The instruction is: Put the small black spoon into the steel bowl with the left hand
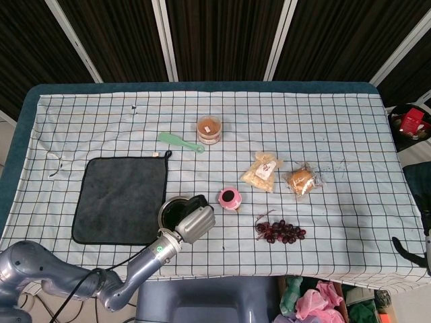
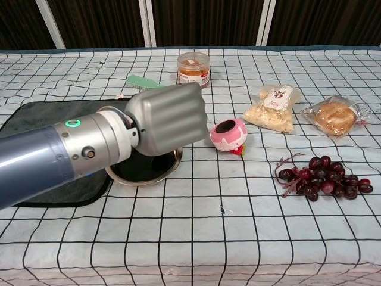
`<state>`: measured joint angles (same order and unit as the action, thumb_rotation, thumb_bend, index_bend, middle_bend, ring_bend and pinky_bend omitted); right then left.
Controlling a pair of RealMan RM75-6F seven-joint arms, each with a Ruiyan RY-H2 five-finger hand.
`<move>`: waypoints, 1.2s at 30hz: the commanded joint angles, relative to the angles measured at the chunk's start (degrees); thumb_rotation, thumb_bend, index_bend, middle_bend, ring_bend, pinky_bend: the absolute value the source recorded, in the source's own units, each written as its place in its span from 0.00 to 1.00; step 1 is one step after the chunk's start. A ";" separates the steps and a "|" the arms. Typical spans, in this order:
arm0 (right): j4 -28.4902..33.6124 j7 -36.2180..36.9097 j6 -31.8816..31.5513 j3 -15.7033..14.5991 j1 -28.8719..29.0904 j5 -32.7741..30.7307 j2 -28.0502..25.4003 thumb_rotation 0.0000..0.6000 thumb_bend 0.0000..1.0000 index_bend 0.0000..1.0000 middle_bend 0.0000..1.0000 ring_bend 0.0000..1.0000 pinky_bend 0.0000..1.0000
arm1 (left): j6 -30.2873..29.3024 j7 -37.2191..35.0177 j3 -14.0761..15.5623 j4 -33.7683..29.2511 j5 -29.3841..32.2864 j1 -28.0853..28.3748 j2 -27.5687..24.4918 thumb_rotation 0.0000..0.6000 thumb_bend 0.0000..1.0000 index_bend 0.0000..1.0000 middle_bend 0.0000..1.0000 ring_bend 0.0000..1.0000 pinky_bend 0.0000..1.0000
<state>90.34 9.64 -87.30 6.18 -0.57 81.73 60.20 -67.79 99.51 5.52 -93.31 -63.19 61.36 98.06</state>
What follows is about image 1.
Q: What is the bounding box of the dark grey towel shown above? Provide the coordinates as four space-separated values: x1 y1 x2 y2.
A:
71 150 173 246

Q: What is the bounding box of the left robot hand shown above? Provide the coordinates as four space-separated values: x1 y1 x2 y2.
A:
174 194 216 244

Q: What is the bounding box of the silver metal bowl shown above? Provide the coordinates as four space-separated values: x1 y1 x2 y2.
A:
158 196 193 232

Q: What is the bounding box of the green cloth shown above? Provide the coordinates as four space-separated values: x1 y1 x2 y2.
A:
279 276 304 316

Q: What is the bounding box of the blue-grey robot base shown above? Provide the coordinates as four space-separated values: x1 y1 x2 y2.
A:
136 277 282 323

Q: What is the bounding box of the wrapped bread bun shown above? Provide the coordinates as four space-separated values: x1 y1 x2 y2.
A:
285 162 328 201

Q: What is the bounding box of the bag of white snack flakes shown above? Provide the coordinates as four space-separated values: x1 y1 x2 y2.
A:
240 151 283 193

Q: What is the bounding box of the black bin with red box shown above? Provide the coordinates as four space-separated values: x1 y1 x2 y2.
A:
387 104 431 152

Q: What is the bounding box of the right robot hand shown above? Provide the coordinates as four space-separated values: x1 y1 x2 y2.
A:
391 210 431 270

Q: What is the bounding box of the black cable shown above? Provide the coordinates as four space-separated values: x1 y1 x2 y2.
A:
20 266 117 323

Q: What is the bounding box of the pink white toy cup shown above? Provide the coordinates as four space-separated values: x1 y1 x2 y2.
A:
218 188 242 212

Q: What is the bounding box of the purple grape bunch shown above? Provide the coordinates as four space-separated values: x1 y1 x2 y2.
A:
255 209 308 245

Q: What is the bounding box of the pink cloth pile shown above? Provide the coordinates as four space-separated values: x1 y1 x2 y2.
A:
273 281 346 323

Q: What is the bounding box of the white grid-patterned tablecloth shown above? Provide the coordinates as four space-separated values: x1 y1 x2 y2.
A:
0 90 431 293

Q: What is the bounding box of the clear jar with orange contents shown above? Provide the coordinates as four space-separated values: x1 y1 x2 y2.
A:
197 115 223 146

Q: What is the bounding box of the green plastic brush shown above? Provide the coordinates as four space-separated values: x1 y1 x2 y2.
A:
157 132 205 154

